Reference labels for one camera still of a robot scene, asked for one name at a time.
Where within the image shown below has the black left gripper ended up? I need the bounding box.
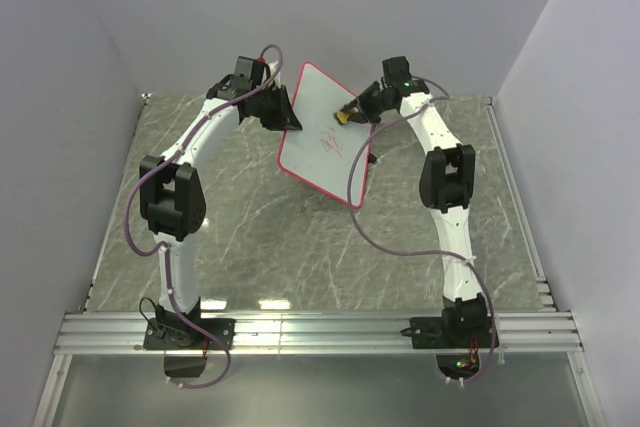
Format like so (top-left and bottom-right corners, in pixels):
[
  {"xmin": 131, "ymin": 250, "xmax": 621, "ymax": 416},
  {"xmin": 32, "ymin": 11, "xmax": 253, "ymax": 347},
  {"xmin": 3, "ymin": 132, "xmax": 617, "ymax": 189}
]
[{"xmin": 255, "ymin": 87, "xmax": 303, "ymax": 135}]

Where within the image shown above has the yellow bone-shaped eraser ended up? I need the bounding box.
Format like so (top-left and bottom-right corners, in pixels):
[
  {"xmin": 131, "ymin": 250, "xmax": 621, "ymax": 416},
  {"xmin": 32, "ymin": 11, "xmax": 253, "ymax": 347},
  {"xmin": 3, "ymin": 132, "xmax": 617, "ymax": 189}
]
[{"xmin": 334, "ymin": 110, "xmax": 351, "ymax": 125}]

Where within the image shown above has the pink framed whiteboard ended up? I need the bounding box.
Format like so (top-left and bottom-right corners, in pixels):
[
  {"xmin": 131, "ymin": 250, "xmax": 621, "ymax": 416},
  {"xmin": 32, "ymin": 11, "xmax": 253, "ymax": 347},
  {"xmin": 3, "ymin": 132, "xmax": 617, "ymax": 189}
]
[{"xmin": 277, "ymin": 62, "xmax": 373, "ymax": 208}]

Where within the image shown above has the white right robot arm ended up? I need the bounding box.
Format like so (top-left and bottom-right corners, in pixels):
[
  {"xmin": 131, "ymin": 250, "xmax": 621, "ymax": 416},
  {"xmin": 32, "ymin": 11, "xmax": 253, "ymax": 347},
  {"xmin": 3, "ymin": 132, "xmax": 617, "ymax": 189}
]
[{"xmin": 334, "ymin": 56, "xmax": 491, "ymax": 347}]

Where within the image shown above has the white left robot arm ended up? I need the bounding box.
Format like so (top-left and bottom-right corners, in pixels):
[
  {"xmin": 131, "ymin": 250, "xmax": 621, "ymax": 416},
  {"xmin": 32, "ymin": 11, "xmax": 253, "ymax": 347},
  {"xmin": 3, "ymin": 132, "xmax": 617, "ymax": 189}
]
[{"xmin": 139, "ymin": 56, "xmax": 303, "ymax": 349}]

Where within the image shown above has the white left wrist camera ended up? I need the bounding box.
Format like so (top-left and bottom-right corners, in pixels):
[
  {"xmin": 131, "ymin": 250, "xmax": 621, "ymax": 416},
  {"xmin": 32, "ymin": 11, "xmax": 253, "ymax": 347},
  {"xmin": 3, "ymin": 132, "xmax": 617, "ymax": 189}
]
[{"xmin": 257, "ymin": 57, "xmax": 281, "ymax": 87}]

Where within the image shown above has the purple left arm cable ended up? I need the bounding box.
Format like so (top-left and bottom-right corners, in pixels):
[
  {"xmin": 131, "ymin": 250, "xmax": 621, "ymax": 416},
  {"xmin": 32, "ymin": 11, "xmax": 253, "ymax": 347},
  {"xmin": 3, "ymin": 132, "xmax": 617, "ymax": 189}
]
[{"xmin": 122, "ymin": 44, "xmax": 284, "ymax": 391}]

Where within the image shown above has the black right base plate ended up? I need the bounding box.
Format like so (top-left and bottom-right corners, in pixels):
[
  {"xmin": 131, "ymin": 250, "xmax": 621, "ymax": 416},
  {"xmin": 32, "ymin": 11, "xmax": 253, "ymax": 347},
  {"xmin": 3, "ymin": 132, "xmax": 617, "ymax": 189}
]
[{"xmin": 400, "ymin": 317, "xmax": 500, "ymax": 350}]

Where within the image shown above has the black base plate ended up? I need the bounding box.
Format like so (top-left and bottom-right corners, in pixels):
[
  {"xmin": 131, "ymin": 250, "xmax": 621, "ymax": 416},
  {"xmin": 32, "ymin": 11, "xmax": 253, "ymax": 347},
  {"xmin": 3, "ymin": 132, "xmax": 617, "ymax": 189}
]
[
  {"xmin": 143, "ymin": 318, "xmax": 236, "ymax": 351},
  {"xmin": 400, "ymin": 317, "xmax": 500, "ymax": 350}
]

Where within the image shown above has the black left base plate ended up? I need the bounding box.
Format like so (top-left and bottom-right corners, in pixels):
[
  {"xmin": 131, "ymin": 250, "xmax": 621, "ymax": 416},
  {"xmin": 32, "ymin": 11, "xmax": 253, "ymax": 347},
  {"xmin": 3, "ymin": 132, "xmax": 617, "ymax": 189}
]
[{"xmin": 143, "ymin": 318, "xmax": 236, "ymax": 351}]

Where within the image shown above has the aluminium front rail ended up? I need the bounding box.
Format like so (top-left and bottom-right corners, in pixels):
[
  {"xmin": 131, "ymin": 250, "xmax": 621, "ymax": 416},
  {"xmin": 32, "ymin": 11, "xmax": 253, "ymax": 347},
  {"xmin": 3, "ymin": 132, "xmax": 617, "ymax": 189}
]
[{"xmin": 53, "ymin": 311, "xmax": 583, "ymax": 355}]

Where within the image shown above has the aluminium rail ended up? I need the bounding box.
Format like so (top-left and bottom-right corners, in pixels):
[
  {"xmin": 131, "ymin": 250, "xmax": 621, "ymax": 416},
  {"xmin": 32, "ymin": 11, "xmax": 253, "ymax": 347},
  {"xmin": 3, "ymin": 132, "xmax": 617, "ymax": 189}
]
[
  {"xmin": 483, "ymin": 97, "xmax": 607, "ymax": 426},
  {"xmin": 53, "ymin": 311, "xmax": 583, "ymax": 355}
]

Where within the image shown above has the aluminium right side rail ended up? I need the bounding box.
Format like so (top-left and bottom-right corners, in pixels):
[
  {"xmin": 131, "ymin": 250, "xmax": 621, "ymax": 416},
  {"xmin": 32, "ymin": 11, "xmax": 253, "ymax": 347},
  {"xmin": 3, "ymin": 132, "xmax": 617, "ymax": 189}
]
[{"xmin": 483, "ymin": 97, "xmax": 607, "ymax": 426}]

